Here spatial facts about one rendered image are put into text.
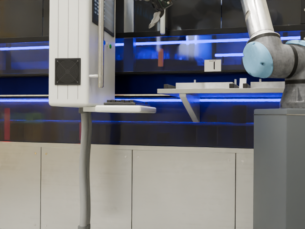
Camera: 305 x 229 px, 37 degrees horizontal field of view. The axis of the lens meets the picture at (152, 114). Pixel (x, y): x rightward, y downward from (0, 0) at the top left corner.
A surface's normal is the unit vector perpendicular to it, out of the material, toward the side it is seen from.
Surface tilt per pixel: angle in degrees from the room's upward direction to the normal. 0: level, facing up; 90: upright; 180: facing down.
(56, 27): 90
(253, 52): 97
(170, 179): 90
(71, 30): 90
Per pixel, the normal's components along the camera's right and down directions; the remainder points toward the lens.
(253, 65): -0.92, 0.11
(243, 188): -0.28, 0.00
